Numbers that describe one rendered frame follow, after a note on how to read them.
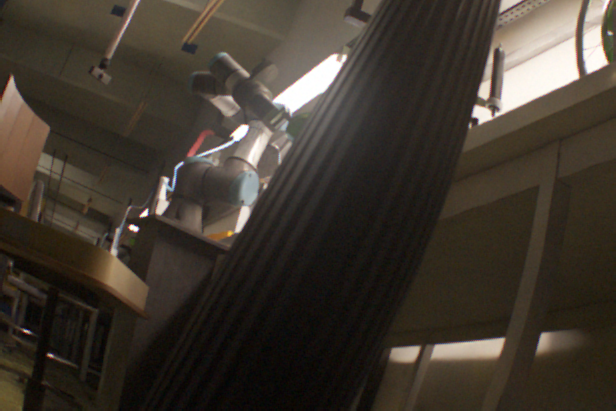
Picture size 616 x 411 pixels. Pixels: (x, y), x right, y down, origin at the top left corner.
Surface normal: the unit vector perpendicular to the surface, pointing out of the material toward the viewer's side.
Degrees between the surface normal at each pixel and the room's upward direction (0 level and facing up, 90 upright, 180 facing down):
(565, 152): 90
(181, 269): 90
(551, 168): 90
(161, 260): 90
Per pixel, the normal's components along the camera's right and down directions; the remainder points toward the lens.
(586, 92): -0.89, -0.35
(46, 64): 0.36, -0.18
